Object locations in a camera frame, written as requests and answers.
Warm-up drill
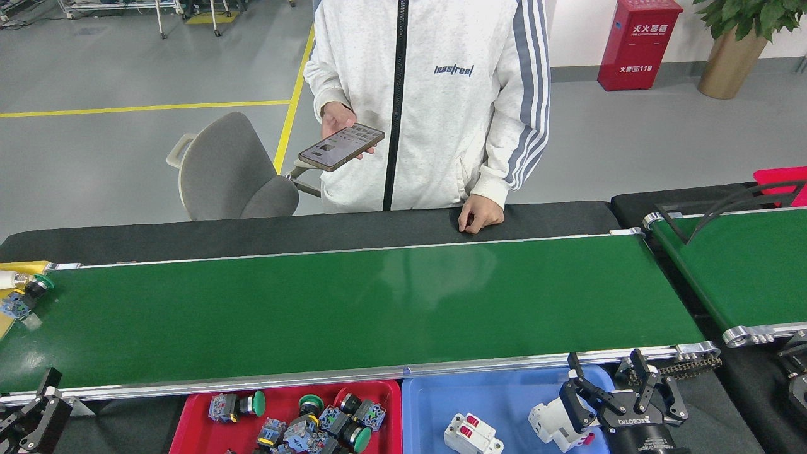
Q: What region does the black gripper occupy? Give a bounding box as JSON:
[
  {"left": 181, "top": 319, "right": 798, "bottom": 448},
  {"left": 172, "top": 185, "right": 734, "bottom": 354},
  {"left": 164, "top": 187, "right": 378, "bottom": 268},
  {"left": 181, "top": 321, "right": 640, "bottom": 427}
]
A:
[{"left": 560, "top": 348, "right": 689, "bottom": 454}]

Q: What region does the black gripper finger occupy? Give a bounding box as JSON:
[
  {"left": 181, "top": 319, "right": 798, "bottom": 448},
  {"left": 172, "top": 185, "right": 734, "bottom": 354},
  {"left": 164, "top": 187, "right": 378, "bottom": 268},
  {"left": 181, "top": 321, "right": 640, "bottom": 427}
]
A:
[{"left": 0, "top": 368, "right": 74, "bottom": 454}]

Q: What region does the dark smartphone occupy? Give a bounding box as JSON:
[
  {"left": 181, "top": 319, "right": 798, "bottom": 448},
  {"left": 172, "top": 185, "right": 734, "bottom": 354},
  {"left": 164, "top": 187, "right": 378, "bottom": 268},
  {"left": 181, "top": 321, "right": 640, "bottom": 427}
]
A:
[{"left": 298, "top": 124, "right": 386, "bottom": 172}]

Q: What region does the blue plastic tray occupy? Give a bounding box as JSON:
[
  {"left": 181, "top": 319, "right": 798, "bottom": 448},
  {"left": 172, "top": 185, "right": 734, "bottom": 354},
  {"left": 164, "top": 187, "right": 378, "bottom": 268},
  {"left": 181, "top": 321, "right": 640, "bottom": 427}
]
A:
[{"left": 402, "top": 364, "right": 615, "bottom": 454}]

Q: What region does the red plastic tray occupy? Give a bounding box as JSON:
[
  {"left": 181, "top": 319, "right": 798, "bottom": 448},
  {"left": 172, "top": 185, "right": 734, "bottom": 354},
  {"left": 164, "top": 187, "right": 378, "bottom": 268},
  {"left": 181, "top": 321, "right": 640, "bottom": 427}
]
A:
[{"left": 169, "top": 380, "right": 403, "bottom": 454}]

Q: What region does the green feeder conveyor belt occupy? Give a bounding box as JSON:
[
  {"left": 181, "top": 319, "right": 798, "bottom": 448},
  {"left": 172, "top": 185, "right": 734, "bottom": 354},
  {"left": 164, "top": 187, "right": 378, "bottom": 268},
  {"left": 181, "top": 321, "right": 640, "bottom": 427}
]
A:
[{"left": 643, "top": 207, "right": 807, "bottom": 347}]

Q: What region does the long green conveyor belt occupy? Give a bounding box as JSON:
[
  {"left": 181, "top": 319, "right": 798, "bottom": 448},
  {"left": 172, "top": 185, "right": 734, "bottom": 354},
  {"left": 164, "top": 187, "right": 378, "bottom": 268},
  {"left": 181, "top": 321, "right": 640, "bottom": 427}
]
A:
[{"left": 0, "top": 228, "right": 721, "bottom": 404}]

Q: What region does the person's left hand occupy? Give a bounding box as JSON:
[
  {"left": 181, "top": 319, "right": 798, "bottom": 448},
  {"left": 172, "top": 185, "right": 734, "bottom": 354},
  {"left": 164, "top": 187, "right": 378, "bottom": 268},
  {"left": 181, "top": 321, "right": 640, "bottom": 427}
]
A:
[{"left": 458, "top": 194, "right": 505, "bottom": 235}]

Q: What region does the person's right hand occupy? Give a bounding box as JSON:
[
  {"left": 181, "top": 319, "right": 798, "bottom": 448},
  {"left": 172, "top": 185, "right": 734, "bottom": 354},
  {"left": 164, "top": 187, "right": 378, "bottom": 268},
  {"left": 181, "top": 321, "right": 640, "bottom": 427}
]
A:
[{"left": 321, "top": 101, "right": 376, "bottom": 160}]

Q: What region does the yellow bin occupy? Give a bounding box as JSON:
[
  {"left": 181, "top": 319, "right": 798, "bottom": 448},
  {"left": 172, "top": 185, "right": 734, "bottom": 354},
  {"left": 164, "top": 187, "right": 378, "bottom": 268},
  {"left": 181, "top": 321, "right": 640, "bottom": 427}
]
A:
[{"left": 0, "top": 260, "right": 51, "bottom": 341}]

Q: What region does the black joystick controller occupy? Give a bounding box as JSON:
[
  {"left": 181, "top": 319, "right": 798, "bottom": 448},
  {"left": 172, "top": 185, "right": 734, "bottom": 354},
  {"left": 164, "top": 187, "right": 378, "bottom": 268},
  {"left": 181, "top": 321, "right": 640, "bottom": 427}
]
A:
[{"left": 777, "top": 331, "right": 807, "bottom": 429}]

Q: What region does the red parts bin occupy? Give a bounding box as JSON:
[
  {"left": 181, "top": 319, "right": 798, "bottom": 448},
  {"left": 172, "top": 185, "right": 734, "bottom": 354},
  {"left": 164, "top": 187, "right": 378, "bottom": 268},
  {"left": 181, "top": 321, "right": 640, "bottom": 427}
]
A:
[{"left": 753, "top": 167, "right": 807, "bottom": 207}]

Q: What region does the grey office chair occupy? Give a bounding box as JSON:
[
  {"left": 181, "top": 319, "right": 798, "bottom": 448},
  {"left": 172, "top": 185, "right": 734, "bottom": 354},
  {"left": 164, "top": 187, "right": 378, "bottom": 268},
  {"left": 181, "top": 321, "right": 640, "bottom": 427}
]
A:
[{"left": 166, "top": 112, "right": 322, "bottom": 221}]

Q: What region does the person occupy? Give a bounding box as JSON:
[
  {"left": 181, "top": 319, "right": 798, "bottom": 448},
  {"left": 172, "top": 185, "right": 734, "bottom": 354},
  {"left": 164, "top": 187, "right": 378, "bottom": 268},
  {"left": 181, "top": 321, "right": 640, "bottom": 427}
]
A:
[{"left": 303, "top": 0, "right": 552, "bottom": 235}]

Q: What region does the potted plant gold pot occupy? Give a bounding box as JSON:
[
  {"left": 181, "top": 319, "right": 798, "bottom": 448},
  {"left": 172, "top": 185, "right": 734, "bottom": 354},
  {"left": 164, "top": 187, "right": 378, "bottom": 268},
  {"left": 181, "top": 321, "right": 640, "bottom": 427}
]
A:
[{"left": 692, "top": 0, "right": 807, "bottom": 100}]

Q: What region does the red fire extinguisher box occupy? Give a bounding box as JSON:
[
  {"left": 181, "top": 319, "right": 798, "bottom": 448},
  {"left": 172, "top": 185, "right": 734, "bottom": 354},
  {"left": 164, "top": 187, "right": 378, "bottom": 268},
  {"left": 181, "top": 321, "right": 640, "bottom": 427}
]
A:
[{"left": 597, "top": 0, "right": 684, "bottom": 92}]

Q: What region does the white metal equipment rack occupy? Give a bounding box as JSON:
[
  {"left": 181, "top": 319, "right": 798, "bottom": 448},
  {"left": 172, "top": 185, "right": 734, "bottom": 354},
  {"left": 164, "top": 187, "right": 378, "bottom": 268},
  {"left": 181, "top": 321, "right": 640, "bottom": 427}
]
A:
[{"left": 57, "top": 0, "right": 177, "bottom": 40}]

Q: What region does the black drive chain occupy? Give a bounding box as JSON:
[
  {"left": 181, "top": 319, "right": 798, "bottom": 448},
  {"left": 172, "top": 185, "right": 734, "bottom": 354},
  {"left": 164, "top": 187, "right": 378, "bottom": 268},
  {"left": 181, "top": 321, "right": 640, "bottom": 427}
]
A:
[{"left": 656, "top": 353, "right": 723, "bottom": 379}]

